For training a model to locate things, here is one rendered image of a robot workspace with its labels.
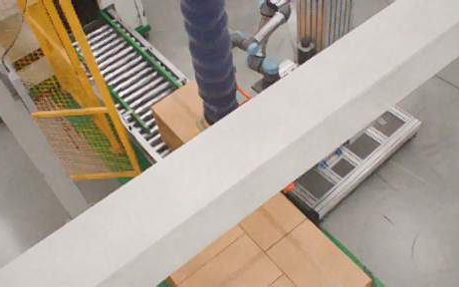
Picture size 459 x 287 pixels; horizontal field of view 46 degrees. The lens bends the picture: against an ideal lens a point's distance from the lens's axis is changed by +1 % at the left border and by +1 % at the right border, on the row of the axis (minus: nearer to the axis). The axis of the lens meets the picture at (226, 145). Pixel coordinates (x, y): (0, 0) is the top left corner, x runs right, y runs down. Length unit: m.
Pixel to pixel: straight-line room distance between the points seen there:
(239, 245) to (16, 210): 2.22
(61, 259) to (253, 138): 0.30
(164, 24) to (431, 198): 3.41
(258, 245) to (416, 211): 1.45
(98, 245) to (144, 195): 0.09
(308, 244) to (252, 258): 0.39
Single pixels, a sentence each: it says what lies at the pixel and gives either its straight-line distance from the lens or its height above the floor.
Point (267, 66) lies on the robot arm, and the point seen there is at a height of 1.27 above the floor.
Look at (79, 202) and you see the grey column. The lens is 4.46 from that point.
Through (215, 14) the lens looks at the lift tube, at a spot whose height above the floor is 2.22.
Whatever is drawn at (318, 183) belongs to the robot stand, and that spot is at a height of 0.21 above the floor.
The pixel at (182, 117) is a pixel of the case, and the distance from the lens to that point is 3.94.
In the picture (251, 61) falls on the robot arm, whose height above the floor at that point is 1.24.
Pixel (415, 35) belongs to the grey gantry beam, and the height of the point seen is 3.32.
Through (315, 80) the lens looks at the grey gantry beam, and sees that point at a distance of 0.81.
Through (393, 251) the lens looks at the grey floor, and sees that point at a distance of 4.39.
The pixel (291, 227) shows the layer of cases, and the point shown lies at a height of 0.54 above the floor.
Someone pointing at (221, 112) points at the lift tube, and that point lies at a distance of 3.19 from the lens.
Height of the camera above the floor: 3.91
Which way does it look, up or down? 53 degrees down
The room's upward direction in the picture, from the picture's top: 11 degrees counter-clockwise
